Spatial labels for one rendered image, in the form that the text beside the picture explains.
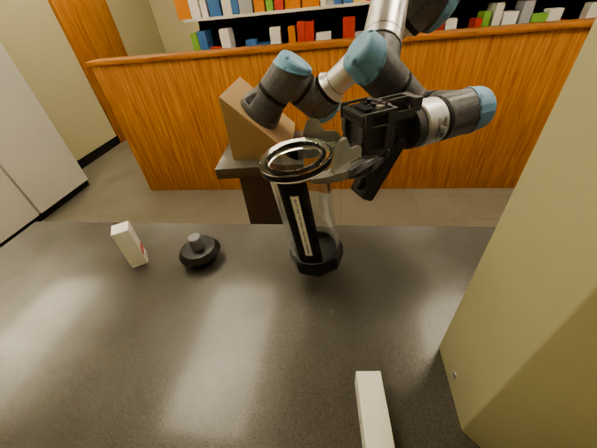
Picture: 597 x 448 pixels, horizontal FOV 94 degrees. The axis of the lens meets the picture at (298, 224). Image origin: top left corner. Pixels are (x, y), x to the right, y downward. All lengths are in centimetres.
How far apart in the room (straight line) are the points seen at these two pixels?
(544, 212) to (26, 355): 76
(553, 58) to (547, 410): 238
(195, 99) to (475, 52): 199
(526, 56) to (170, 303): 241
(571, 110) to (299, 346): 43
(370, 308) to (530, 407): 26
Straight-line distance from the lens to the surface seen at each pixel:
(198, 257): 63
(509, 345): 34
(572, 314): 27
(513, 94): 256
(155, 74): 261
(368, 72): 55
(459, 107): 54
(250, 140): 103
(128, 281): 72
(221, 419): 49
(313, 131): 47
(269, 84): 101
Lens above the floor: 139
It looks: 39 degrees down
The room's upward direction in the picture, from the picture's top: 6 degrees counter-clockwise
